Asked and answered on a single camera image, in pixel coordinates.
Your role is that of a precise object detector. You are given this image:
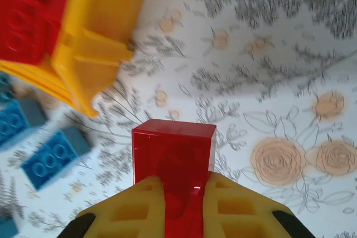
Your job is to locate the floral patterned table cover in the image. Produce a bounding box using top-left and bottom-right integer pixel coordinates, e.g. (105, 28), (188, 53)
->
(0, 0), (357, 238)

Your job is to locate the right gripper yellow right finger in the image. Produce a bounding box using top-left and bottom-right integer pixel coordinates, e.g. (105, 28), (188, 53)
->
(202, 173), (317, 238)

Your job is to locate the yellow plastic bin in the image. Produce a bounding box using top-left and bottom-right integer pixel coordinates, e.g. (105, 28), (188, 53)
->
(0, 0), (155, 119)

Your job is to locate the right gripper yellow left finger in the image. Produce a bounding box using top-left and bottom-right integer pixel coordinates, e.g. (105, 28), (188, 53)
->
(60, 176), (167, 238)

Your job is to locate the blue lego brick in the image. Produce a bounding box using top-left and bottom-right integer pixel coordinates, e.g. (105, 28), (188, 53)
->
(0, 217), (19, 238)
(0, 98), (47, 147)
(0, 72), (16, 102)
(21, 125), (92, 191)

